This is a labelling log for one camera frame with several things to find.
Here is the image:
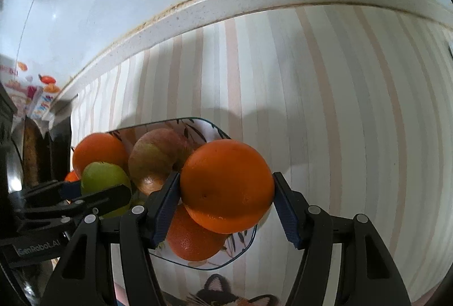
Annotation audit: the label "small orange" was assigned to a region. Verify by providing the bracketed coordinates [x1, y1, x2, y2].
[166, 203, 230, 261]
[72, 132, 130, 182]

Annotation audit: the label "floral oval plate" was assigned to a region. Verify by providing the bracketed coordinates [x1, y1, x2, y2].
[106, 118, 259, 270]

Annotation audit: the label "striped cat print table mat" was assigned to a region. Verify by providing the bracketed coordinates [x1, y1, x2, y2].
[69, 5, 453, 306]

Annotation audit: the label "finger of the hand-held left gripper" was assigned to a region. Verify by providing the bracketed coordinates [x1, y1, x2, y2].
[10, 179, 86, 207]
[14, 184, 132, 223]

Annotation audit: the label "colourful wall stickers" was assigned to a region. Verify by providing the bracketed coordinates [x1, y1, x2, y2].
[0, 60, 62, 120]

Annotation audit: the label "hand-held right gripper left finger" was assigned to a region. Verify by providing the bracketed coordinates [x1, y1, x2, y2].
[40, 171, 182, 306]

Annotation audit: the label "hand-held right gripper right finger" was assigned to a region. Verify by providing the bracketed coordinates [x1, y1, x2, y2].
[272, 171, 413, 306]

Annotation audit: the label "large orange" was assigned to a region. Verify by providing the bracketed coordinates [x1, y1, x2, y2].
[180, 139, 276, 235]

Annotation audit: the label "yellow-red apple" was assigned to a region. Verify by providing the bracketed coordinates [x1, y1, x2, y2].
[128, 128, 195, 197]

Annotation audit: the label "green apple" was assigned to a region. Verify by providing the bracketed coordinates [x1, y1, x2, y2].
[81, 161, 133, 220]

